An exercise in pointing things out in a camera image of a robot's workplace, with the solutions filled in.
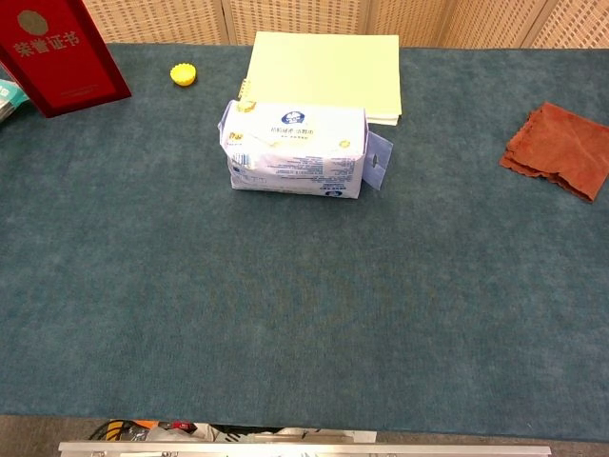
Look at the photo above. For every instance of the white tissue pack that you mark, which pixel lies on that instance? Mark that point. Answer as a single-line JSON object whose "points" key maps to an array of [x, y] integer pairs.
{"points": [[295, 147]]}

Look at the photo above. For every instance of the red certificate book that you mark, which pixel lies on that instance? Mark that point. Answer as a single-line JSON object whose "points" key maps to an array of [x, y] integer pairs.
{"points": [[57, 57]]}

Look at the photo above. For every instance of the teal felt table mat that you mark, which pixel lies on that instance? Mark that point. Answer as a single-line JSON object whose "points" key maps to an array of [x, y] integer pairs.
{"points": [[285, 285]]}

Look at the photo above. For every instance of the pale yellow spiral notebook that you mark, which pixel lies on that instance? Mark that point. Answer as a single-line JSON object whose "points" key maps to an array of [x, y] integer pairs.
{"points": [[328, 71]]}

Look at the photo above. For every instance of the yellow bottle cap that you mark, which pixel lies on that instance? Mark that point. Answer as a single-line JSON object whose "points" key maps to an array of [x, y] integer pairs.
{"points": [[183, 74]]}

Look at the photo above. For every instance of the beige woven folding screen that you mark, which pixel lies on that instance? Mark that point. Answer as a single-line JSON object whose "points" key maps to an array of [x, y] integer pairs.
{"points": [[333, 19]]}

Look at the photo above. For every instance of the white plastic bag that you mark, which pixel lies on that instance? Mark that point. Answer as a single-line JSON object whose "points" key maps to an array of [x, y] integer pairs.
{"points": [[190, 432]]}

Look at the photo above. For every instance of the rust brown folded cloth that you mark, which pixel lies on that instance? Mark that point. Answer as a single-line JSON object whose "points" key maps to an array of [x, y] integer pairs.
{"points": [[556, 147]]}

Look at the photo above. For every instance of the teal and white packet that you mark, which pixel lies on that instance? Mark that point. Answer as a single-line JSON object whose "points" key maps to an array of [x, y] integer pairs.
{"points": [[7, 97]]}

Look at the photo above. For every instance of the aluminium profile rail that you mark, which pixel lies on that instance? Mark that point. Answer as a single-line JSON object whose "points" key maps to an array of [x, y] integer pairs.
{"points": [[304, 449]]}

